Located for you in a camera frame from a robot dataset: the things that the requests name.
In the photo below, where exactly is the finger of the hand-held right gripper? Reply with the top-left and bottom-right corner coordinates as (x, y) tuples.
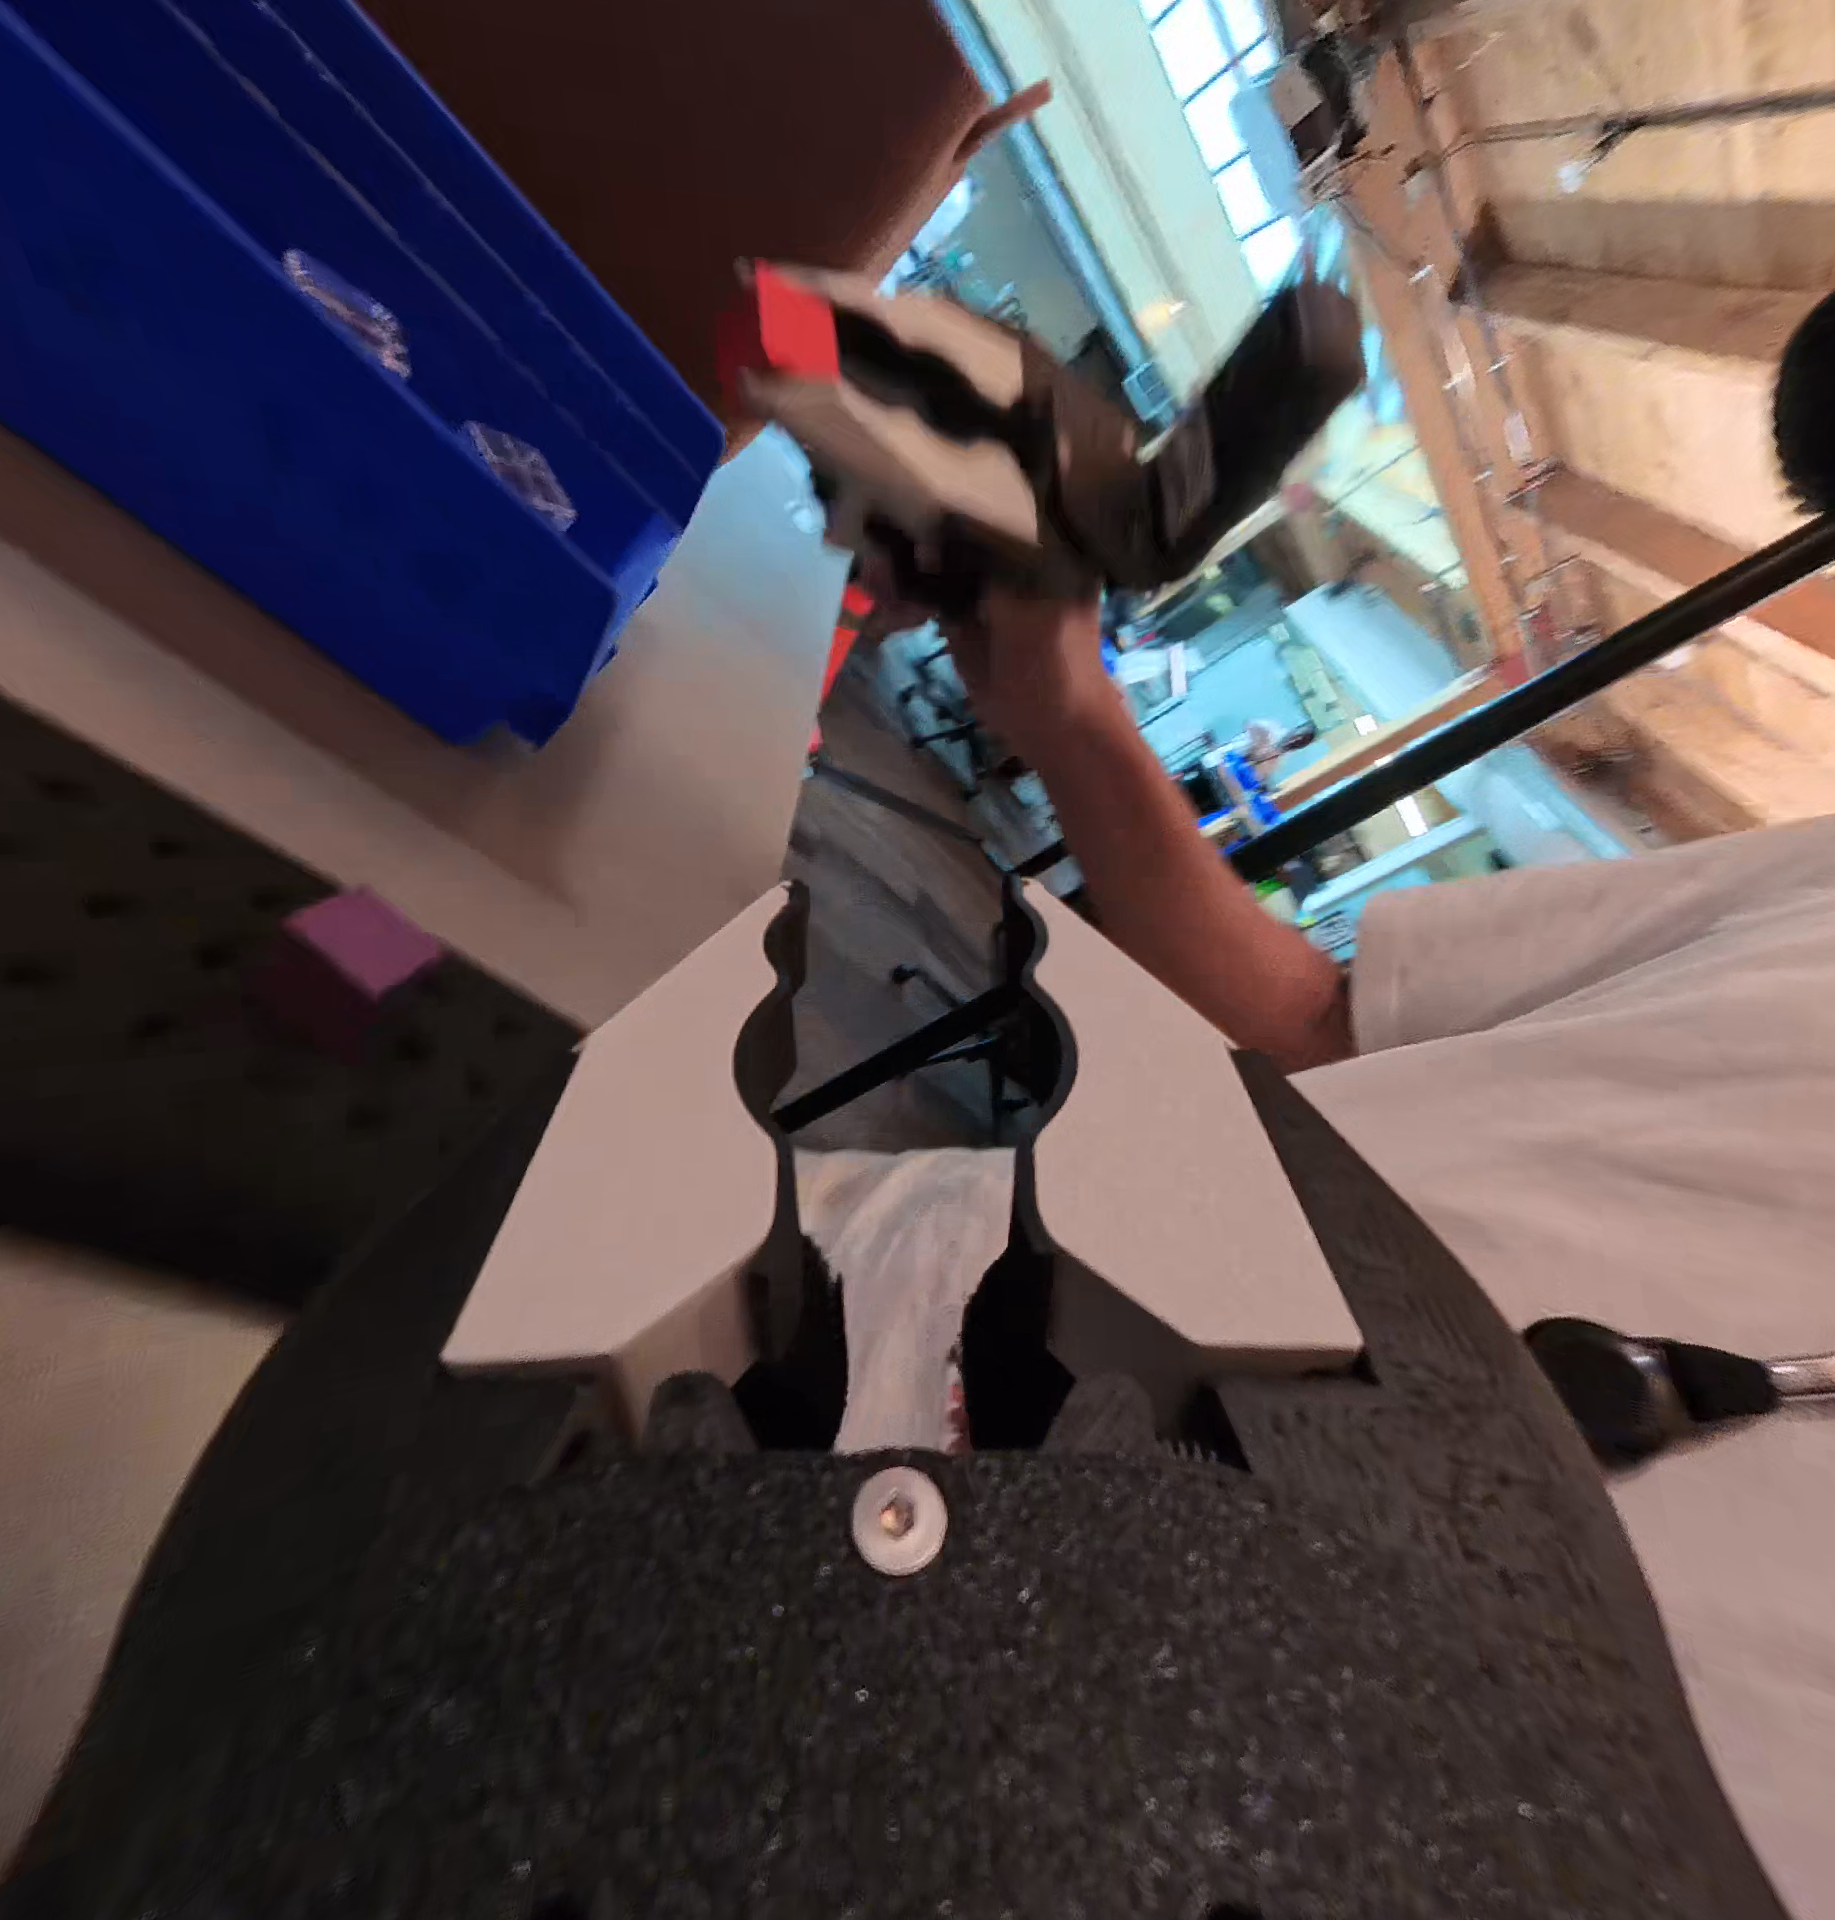
(827, 282), (1042, 440)
(739, 372), (1042, 560)

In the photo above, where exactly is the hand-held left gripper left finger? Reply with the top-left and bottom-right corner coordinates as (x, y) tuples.
(440, 882), (817, 1384)

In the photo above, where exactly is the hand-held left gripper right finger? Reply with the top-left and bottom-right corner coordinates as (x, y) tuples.
(1003, 874), (1373, 1381)

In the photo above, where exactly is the red cube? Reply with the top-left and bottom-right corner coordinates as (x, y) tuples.
(715, 261), (846, 395)

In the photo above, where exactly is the purple cube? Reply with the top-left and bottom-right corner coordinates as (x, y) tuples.
(253, 889), (448, 1054)

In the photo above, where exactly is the person's right forearm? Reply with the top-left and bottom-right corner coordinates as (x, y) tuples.
(939, 584), (1361, 1073)

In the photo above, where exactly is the white desk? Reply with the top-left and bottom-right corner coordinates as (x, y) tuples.
(0, 397), (866, 1893)

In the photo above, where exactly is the black tripod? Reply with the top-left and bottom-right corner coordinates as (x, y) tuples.
(768, 982), (1072, 1133)

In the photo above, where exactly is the brown cardboard box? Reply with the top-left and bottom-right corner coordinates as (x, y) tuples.
(358, 0), (1057, 452)

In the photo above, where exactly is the clear plastic cube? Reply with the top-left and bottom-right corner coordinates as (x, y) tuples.
(459, 419), (579, 535)
(279, 247), (413, 380)

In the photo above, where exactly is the black stand pole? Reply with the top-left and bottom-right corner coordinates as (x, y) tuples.
(1229, 507), (1835, 888)

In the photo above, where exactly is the person's white shirt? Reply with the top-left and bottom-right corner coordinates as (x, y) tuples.
(797, 808), (1835, 1920)

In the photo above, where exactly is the black knob with metal rod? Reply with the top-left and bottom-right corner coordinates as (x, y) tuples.
(1522, 1317), (1835, 1471)

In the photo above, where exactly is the black perforated board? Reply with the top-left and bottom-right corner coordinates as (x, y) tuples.
(0, 672), (583, 1310)

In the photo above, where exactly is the blue plastic bin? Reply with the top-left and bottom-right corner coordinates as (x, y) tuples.
(0, 0), (728, 752)

